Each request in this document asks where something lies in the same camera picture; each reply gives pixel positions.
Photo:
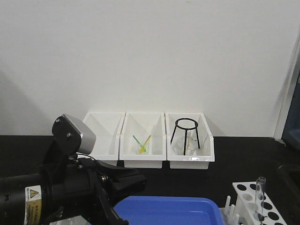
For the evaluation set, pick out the white storage bin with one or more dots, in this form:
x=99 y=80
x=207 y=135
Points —
x=142 y=125
x=203 y=156
x=107 y=126

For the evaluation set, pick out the clear glass test tube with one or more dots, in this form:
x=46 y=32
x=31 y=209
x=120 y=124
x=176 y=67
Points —
x=259 y=201

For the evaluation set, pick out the white test tube rack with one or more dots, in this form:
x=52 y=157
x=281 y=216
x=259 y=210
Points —
x=243 y=212

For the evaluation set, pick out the middle white storage bin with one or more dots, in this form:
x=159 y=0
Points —
x=142 y=125

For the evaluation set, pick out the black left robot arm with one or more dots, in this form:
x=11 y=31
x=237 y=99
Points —
x=21 y=197

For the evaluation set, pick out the clear glass flask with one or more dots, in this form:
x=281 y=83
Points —
x=186 y=146

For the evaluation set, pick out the blue plastic tray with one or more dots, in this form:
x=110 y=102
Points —
x=162 y=210

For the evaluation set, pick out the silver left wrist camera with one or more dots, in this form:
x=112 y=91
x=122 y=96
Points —
x=72 y=135

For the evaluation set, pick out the grey pegboard drying rack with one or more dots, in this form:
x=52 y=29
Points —
x=291 y=133

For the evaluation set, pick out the left white storage bin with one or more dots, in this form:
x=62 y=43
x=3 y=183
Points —
x=107 y=126

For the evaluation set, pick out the black sink basin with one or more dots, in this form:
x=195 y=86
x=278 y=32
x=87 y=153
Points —
x=290 y=173

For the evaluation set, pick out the black wire tripod stand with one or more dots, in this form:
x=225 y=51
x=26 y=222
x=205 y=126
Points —
x=185 y=127

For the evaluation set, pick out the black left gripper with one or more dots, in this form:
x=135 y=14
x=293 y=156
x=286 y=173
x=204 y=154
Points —
x=90 y=189

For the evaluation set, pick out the test tube in rack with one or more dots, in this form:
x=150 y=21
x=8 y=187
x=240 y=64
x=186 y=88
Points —
x=261 y=181

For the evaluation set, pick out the right white storage bin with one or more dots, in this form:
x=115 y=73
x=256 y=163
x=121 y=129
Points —
x=203 y=156

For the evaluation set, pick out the yellow green plastic sticks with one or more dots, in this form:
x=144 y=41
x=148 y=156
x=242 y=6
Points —
x=142 y=146

